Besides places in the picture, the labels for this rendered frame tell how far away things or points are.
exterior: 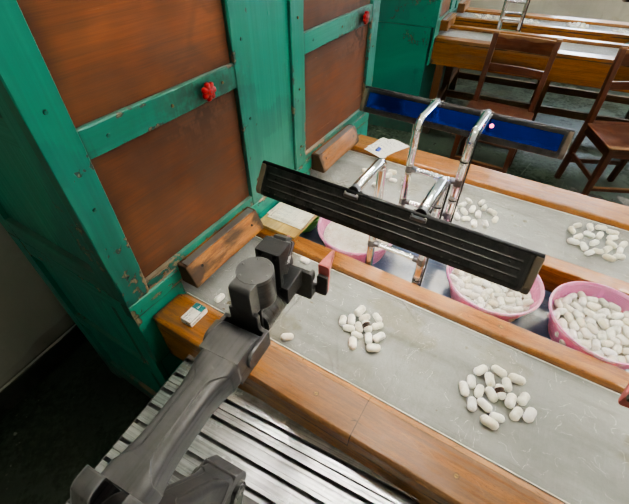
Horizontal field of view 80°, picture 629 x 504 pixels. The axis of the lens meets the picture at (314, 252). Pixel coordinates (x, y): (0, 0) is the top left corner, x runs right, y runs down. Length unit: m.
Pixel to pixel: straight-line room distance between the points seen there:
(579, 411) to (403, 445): 0.42
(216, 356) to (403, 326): 0.60
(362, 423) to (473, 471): 0.22
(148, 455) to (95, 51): 0.65
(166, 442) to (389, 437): 0.49
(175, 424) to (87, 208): 0.48
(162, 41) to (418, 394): 0.93
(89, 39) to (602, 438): 1.25
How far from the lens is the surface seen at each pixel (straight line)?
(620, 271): 1.47
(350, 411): 0.88
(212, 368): 0.55
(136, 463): 0.53
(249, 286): 0.53
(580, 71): 3.44
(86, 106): 0.82
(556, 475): 0.99
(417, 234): 0.78
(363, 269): 1.12
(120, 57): 0.85
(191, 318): 1.02
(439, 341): 1.04
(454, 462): 0.89
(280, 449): 0.95
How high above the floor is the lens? 1.57
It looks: 44 degrees down
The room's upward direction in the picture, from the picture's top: straight up
